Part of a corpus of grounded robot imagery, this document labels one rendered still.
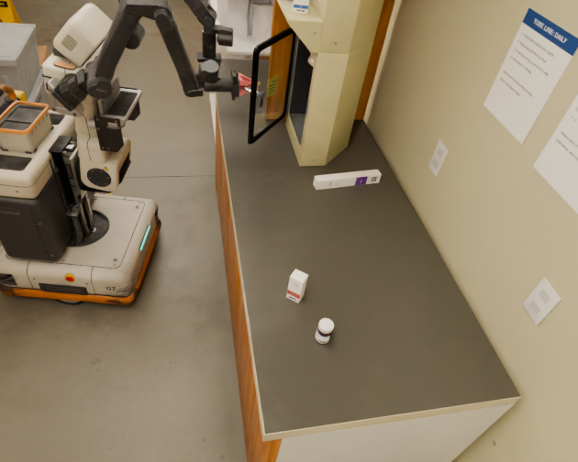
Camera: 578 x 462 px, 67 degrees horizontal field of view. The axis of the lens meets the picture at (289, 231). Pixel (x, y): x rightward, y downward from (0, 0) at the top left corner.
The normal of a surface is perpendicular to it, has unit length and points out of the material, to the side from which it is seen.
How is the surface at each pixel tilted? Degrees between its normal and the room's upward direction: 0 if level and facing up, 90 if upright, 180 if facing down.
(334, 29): 90
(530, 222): 90
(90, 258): 0
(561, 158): 90
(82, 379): 0
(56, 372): 0
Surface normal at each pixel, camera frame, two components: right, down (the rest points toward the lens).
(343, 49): 0.18, 0.70
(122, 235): 0.12, -0.71
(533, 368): -0.98, 0.04
